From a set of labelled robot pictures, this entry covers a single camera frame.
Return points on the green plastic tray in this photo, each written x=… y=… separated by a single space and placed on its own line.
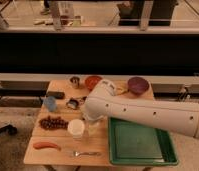
x=131 y=144

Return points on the red bowl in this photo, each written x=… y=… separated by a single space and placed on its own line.
x=92 y=81

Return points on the yellow banana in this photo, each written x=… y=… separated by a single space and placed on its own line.
x=121 y=90

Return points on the light blue plastic cup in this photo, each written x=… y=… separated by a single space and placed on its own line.
x=50 y=103

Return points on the black object on floor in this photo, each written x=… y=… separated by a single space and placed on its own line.
x=10 y=129

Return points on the small metal cup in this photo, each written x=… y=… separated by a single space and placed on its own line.
x=75 y=82

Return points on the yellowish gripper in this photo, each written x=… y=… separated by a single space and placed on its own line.
x=92 y=127

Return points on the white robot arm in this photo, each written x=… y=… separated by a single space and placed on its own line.
x=179 y=117

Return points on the white paper cup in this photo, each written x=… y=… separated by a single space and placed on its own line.
x=76 y=128

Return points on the purple bowl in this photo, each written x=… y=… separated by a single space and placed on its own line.
x=138 y=85

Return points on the dark red grape bunch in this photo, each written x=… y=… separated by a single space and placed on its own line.
x=53 y=123

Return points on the black rectangular block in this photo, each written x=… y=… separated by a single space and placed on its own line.
x=56 y=94

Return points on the metal fork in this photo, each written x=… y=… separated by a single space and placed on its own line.
x=77 y=153

